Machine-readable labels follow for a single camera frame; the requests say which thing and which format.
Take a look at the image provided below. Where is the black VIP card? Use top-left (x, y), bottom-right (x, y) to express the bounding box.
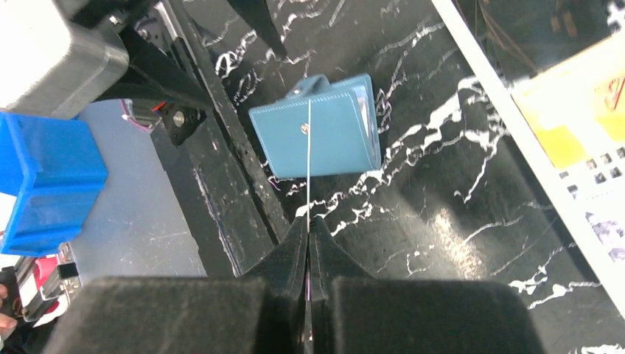
top-left (305, 99), bottom-right (313, 235)

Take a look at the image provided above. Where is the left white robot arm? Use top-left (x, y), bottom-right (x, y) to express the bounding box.
top-left (1, 1), bottom-right (217, 124)

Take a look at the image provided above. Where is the person bare hand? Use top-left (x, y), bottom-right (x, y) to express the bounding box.
top-left (0, 285), bottom-right (18, 333)

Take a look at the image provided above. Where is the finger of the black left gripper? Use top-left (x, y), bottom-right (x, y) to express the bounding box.
top-left (228, 0), bottom-right (287, 59)

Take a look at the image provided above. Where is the white credit card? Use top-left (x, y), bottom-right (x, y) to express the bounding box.
top-left (585, 212), bottom-right (624, 263)

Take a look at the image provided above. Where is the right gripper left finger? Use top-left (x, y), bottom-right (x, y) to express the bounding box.
top-left (44, 217), bottom-right (308, 353)

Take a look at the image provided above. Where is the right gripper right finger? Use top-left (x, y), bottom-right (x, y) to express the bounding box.
top-left (309, 217), bottom-right (545, 353)

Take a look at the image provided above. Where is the blue leather card holder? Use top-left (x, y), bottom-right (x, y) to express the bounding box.
top-left (249, 74), bottom-right (381, 179)

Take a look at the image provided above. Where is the orange credit card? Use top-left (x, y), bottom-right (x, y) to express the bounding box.
top-left (511, 32), bottom-right (624, 170)

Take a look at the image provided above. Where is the blue plastic bin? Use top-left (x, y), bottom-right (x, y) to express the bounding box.
top-left (1, 113), bottom-right (108, 257)

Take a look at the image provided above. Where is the white plastic basket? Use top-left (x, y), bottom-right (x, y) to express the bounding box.
top-left (429, 0), bottom-right (625, 321)

